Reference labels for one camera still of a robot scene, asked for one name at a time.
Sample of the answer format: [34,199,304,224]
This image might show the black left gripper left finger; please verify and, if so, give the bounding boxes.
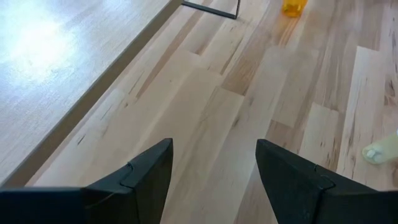
[0,138,174,224]

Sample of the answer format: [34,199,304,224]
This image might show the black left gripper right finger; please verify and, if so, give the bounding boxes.
[255,139,398,224]

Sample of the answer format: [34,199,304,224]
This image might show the white pale object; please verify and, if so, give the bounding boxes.
[361,130,398,165]

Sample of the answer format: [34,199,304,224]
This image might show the large orange medicine bottle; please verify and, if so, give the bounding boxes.
[281,0,308,18]

